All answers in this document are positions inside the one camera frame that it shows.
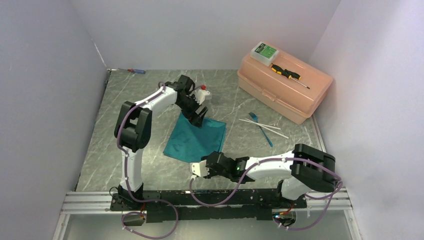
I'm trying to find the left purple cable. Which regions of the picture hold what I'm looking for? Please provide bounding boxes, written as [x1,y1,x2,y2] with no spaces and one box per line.
[116,82,180,239]

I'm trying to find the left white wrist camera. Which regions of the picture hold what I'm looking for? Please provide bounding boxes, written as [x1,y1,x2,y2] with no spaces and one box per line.
[194,84,212,105]

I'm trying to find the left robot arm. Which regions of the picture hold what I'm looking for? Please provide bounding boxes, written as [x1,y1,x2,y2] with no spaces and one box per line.
[114,75,212,210]

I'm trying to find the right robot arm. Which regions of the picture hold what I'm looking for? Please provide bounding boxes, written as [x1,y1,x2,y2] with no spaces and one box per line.
[189,143,342,208]

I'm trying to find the aluminium frame rail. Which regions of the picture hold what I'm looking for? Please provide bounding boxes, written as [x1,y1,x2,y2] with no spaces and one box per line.
[61,188,353,214]

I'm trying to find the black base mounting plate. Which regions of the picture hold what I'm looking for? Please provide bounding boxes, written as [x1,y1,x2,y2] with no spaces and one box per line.
[112,188,304,223]

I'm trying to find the blue plastic utensil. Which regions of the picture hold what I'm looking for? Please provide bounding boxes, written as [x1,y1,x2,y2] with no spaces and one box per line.
[248,112,274,147]

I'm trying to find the teal cloth napkin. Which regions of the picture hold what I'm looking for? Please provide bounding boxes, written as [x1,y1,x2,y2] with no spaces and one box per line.
[163,114,227,163]

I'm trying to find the white plastic utensil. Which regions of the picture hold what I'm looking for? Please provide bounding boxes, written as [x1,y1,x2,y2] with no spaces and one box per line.
[238,118,281,130]
[262,127,289,139]

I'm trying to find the green white small box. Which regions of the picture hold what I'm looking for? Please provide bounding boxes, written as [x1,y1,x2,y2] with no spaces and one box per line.
[250,41,280,67]

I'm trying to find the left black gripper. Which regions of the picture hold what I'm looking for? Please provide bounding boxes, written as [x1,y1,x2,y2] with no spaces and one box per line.
[176,94,208,129]

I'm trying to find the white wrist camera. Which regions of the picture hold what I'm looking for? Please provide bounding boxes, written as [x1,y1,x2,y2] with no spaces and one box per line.
[194,84,212,105]
[189,160,209,178]

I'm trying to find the blue red screwdriver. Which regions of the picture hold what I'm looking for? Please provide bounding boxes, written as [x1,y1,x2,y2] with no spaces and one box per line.
[119,68,146,75]

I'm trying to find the pink plastic toolbox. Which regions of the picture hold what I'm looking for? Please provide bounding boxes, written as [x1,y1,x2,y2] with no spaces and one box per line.
[237,42,334,125]

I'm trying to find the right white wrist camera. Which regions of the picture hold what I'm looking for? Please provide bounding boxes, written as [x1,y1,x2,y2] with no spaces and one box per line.
[189,160,209,178]

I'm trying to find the yellow black screwdriver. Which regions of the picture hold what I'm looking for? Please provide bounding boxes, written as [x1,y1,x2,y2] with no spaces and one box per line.
[270,63,311,90]

